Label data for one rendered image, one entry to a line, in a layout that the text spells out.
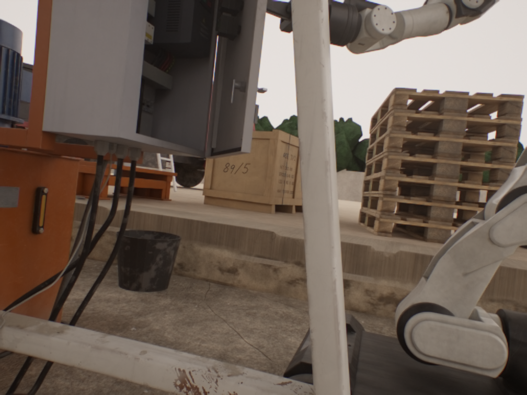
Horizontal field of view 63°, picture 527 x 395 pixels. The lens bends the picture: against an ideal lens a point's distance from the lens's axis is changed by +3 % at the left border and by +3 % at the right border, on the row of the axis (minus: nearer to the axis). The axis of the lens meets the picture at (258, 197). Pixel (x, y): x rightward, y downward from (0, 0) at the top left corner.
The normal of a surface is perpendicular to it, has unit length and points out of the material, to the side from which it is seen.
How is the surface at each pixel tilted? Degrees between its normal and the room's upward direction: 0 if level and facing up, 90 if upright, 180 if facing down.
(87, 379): 0
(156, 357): 0
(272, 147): 90
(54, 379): 0
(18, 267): 90
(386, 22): 83
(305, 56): 93
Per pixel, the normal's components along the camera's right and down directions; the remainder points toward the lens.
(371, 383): 0.11, -0.99
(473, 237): -0.60, 0.22
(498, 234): -0.29, -0.01
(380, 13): 0.32, -0.06
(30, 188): 0.96, 0.11
